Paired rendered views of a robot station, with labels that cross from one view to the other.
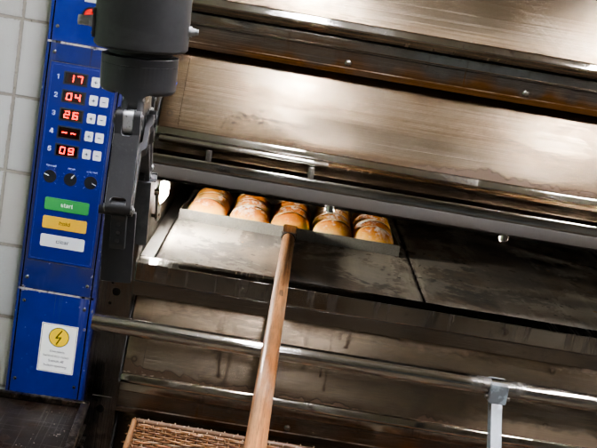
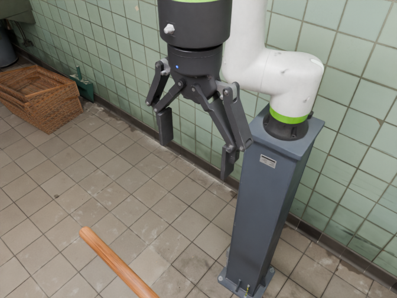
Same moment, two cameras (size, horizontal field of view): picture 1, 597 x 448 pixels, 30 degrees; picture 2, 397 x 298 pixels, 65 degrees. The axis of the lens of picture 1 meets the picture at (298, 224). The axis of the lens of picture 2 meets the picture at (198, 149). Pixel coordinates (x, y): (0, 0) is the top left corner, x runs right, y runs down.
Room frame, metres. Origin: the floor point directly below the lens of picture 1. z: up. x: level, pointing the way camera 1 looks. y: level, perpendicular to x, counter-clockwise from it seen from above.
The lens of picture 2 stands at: (1.36, -0.11, 1.88)
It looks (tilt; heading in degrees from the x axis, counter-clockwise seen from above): 45 degrees down; 132
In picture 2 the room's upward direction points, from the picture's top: straight up
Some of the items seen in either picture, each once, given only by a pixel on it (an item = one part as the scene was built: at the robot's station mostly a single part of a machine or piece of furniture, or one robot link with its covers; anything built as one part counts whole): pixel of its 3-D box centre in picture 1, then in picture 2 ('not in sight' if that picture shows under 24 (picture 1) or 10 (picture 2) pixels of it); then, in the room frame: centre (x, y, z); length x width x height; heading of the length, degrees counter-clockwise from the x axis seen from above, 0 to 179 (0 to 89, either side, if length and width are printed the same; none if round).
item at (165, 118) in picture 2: (118, 246); (165, 127); (1.04, 0.17, 1.51); 0.03 x 0.01 x 0.07; 94
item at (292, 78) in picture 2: not in sight; (290, 85); (1.04, 0.67, 1.36); 0.16 x 0.13 x 0.19; 20
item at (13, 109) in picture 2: not in sight; (39, 103); (-1.29, 0.66, 0.14); 0.56 x 0.49 x 0.28; 8
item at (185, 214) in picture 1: (291, 217); not in sight; (2.85, 0.02, 1.20); 0.55 x 0.36 x 0.03; 91
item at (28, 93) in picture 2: not in sight; (33, 86); (-1.28, 0.67, 0.32); 0.56 x 0.49 x 0.28; 10
